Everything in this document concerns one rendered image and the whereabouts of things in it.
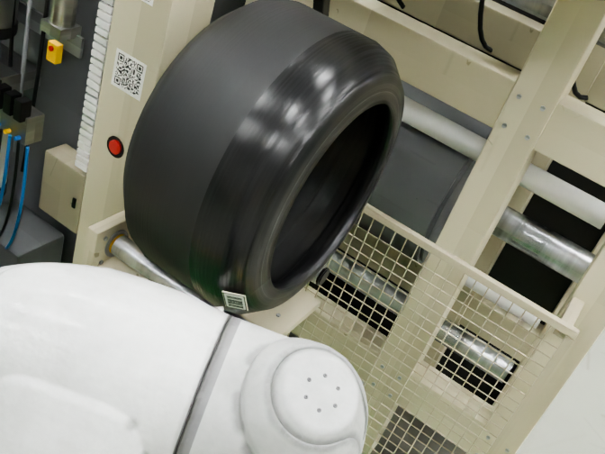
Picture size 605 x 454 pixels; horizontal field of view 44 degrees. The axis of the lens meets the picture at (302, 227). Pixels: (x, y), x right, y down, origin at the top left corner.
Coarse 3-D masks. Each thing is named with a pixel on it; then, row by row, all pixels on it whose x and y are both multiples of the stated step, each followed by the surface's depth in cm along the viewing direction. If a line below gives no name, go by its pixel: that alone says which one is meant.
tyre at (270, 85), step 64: (192, 64) 116; (256, 64) 115; (320, 64) 115; (384, 64) 126; (192, 128) 114; (256, 128) 111; (320, 128) 113; (384, 128) 144; (128, 192) 123; (192, 192) 115; (256, 192) 112; (320, 192) 164; (192, 256) 120; (256, 256) 118; (320, 256) 151
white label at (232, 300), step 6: (222, 294) 124; (228, 294) 123; (234, 294) 123; (228, 300) 125; (234, 300) 125; (240, 300) 124; (246, 300) 124; (228, 306) 128; (234, 306) 127; (240, 306) 127; (246, 306) 126
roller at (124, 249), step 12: (120, 240) 147; (120, 252) 147; (132, 252) 146; (132, 264) 146; (144, 264) 145; (144, 276) 145; (156, 276) 144; (168, 276) 143; (180, 288) 142; (204, 300) 140; (228, 312) 139
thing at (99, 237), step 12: (120, 216) 149; (96, 228) 144; (108, 228) 145; (120, 228) 148; (96, 240) 143; (108, 240) 147; (132, 240) 155; (84, 252) 146; (96, 252) 145; (108, 252) 148; (84, 264) 148; (96, 264) 148
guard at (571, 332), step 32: (384, 224) 170; (384, 256) 173; (448, 256) 164; (416, 288) 172; (448, 320) 171; (544, 320) 157; (352, 352) 189; (384, 384) 187; (416, 384) 182; (448, 384) 177; (480, 384) 172; (512, 384) 168; (384, 416) 191; (416, 416) 186; (448, 416) 181; (512, 416) 170; (384, 448) 195
